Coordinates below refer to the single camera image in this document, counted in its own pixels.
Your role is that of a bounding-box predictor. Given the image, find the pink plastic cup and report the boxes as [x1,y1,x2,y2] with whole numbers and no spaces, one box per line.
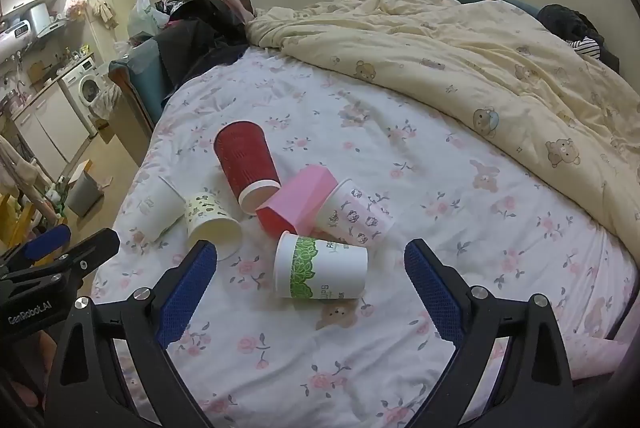
[255,165,339,239]

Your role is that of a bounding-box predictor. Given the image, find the beige hanging cloth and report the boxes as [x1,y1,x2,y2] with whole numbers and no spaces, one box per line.
[90,0,118,28]

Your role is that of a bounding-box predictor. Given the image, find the teal bed frame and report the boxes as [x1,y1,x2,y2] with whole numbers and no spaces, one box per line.
[109,38,173,139]

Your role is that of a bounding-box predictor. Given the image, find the white kitchen base cabinet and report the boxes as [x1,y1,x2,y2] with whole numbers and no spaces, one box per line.
[12,82,93,169]

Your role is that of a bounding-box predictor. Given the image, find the striped cloth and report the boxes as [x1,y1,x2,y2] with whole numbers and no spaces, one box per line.
[565,36,602,59]

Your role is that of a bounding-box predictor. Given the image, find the white water heater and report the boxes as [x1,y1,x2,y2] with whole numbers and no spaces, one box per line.
[0,20,36,58]

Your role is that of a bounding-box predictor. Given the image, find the white cup with flower print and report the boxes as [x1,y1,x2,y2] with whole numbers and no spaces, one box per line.
[314,179,395,249]

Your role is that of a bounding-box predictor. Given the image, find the pink hanging bag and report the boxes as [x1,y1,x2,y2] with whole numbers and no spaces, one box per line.
[65,0,93,21]

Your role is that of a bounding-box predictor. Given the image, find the white plastic bag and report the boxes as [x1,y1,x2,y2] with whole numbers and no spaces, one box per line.
[127,0,168,41]

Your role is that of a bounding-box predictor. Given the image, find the cardboard box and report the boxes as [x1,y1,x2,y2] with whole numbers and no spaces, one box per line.
[65,160,93,183]

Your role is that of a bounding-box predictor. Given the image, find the white washing machine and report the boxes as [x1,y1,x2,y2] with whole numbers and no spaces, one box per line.
[61,55,108,139]

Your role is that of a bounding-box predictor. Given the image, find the white cup with green band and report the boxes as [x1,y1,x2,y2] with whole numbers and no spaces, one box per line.
[273,231,369,300]

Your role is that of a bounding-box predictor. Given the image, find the cream bear print duvet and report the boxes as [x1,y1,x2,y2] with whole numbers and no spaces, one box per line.
[246,0,640,253]

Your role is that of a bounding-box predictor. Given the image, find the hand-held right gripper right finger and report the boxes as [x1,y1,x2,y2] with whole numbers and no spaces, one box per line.
[404,238,576,428]

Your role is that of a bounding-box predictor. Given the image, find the teal pillow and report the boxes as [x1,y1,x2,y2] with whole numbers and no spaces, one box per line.
[445,0,543,18]

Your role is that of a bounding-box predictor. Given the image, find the pile of black clothes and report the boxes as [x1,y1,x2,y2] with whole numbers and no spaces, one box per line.
[155,0,256,83]

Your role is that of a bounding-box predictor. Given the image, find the silver range hood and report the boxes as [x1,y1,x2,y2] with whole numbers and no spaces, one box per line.
[20,2,66,39]

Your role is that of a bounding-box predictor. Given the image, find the red ribbed paper cup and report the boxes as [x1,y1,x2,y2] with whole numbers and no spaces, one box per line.
[213,121,282,215]

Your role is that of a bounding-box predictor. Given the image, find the white cup with leaf print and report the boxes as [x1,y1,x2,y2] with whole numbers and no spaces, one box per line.
[184,192,244,261]

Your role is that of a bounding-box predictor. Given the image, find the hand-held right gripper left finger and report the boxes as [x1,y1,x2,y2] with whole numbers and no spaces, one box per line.
[44,239,218,428]

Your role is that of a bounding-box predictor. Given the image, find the grey trash bin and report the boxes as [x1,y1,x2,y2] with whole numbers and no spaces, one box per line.
[66,170,104,217]

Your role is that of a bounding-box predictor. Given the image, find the dark fuzzy cloth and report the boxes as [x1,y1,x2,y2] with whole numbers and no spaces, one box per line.
[537,4,606,43]

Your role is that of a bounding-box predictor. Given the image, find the plain white paper cup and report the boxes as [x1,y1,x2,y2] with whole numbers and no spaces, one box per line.
[134,176,187,241]

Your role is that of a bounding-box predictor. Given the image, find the pink cloth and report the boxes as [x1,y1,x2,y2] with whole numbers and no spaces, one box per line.
[570,338,631,381]

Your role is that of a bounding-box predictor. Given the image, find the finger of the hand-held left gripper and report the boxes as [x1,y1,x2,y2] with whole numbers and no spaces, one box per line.
[47,228,121,281]
[0,224,72,279]

